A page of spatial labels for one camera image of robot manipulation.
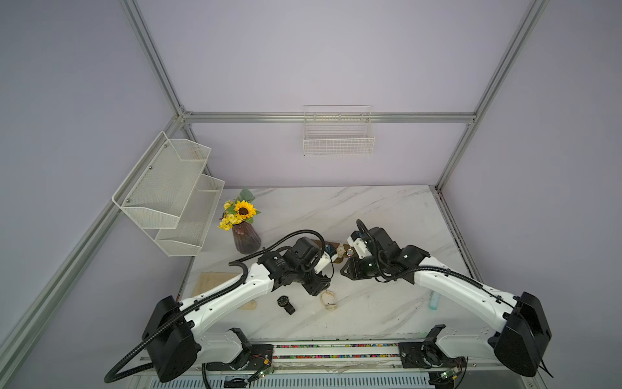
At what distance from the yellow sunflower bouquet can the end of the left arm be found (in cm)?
30

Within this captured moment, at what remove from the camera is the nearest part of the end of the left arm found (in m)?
0.66

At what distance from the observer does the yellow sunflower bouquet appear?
797 millimetres
